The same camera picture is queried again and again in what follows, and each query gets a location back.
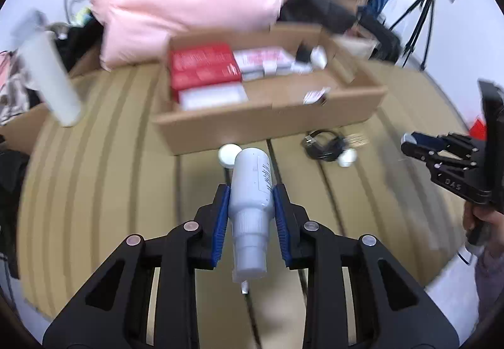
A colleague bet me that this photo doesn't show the pink patterned box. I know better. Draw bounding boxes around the pink patterned box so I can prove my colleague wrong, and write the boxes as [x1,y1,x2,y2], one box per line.
[233,49,294,81]

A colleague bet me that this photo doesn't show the black cable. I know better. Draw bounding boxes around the black cable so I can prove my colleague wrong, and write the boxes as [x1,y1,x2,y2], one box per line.
[302,129,345,163]

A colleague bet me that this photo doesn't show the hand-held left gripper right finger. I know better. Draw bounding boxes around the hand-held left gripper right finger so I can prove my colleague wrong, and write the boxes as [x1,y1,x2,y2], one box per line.
[273,184,460,349]

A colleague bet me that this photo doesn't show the black suitcase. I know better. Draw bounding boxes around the black suitcase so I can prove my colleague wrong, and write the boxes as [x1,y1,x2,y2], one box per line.
[354,14,402,64]

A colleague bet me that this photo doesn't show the cardboard box with clothes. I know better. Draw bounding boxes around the cardboard box with clothes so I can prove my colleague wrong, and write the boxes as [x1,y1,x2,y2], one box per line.
[0,46,103,155]

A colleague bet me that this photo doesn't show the red box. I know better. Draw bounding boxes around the red box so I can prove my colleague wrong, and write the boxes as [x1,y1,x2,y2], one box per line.
[169,43,243,92]

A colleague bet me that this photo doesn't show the small round white jar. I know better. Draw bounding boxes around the small round white jar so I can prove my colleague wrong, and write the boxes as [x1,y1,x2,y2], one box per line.
[310,48,328,69]

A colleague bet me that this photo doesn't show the black tripod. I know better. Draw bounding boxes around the black tripod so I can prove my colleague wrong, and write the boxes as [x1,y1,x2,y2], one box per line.
[388,0,438,72]

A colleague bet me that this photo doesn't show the dark clothes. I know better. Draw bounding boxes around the dark clothes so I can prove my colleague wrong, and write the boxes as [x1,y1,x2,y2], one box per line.
[51,16,105,72]

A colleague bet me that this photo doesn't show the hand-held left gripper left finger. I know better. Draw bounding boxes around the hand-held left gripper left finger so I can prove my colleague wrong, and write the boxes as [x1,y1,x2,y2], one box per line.
[43,184,231,349]

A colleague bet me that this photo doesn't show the person's right forearm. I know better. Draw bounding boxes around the person's right forearm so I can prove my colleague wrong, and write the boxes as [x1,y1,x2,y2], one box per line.
[457,243,504,330]

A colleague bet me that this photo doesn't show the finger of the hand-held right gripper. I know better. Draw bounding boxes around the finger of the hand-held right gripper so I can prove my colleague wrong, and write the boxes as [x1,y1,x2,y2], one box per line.
[423,159,491,201]
[401,132,487,161]

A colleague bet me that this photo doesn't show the person's right hand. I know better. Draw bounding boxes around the person's right hand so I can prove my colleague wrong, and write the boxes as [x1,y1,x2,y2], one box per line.
[462,199,504,247]

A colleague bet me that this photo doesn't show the white thermos bottle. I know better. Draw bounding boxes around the white thermos bottle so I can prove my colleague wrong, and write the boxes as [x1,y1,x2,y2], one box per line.
[11,10,83,127]

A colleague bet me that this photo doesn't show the shallow cardboard box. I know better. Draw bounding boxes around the shallow cardboard box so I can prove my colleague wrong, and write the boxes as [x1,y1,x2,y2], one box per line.
[153,24,388,156]

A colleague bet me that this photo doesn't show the red object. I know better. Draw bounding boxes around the red object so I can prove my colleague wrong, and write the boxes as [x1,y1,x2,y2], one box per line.
[468,117,489,141]

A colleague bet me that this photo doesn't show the translucent plastic container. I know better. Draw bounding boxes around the translucent plastic container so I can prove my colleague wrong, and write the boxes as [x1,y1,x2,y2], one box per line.
[178,83,249,110]

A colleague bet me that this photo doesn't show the white spray bottle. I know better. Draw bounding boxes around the white spray bottle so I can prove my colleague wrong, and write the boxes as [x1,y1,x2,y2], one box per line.
[229,147,274,295]

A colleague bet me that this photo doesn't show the black backpack on trolley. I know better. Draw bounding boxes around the black backpack on trolley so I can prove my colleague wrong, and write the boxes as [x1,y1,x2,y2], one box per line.
[0,150,30,279]

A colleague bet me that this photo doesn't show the small white lid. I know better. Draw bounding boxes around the small white lid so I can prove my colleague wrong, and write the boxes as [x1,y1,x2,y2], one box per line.
[336,148,358,168]

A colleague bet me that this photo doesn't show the large white lid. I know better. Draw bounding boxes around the large white lid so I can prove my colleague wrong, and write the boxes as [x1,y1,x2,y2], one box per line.
[218,143,243,169]

